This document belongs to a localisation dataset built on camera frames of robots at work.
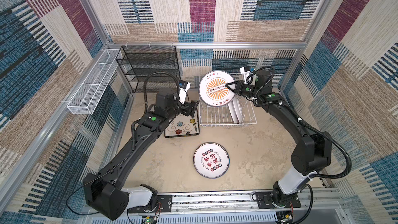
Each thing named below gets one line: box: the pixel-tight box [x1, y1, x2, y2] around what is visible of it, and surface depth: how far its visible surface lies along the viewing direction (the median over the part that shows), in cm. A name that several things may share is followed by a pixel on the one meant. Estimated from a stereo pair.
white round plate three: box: [228, 100, 239, 124], surface depth 91 cm
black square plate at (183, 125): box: [164, 108, 200, 138], surface depth 98 cm
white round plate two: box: [198, 70, 236, 107], surface depth 83 cm
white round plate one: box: [192, 142, 230, 179], surface depth 87 cm
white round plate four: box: [232, 96, 243, 124], surface depth 93 cm
